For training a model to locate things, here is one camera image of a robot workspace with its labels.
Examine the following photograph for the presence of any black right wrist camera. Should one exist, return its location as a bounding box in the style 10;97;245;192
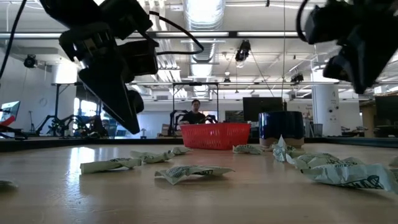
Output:
305;5;354;45

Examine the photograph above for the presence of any silver round air duct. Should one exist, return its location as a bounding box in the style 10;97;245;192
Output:
183;0;227;98

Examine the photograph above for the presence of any black ceiling spotlight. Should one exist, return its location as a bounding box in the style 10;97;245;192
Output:
23;54;39;69
290;72;305;84
234;39;252;63

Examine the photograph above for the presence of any black flat monitor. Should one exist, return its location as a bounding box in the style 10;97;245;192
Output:
242;96;284;123

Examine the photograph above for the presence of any black beam with light strips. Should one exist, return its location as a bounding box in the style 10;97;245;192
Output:
0;30;312;40

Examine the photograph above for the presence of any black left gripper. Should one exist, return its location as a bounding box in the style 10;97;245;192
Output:
40;0;154;135

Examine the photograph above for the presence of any dark blue ceramic mug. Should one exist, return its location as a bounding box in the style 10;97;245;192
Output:
258;111;305;149

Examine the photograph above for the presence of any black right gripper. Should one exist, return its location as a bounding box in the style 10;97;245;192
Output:
323;0;398;95

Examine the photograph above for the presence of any black right camera cable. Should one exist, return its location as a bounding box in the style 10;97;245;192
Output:
296;0;313;43

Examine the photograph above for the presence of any black hanging cable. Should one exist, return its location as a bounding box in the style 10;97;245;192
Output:
0;0;28;79

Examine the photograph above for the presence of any black left camera cable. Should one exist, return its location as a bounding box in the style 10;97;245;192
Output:
148;11;205;56

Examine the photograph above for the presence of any grey tilted monitor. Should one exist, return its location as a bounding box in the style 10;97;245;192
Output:
0;100;21;123

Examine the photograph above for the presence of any red plastic mesh basket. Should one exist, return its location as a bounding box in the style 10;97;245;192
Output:
180;122;251;151

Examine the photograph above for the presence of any black aluminium table frame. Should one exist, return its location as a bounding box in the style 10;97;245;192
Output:
0;136;398;153

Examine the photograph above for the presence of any dark chalkboard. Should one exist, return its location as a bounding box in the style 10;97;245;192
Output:
224;110;244;123

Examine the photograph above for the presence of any white round column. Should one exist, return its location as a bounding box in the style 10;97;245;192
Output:
311;68;343;137

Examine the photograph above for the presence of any grey mesh bin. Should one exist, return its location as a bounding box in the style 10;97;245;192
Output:
312;123;325;138

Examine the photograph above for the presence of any person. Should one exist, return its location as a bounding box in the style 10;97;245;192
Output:
179;98;208;125

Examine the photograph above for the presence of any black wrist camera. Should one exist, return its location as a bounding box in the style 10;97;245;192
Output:
119;39;160;84
305;5;354;45

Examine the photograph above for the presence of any black camera cable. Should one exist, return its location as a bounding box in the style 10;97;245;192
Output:
148;11;205;56
296;0;313;43

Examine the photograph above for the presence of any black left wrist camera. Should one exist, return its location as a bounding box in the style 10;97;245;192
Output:
119;39;160;84

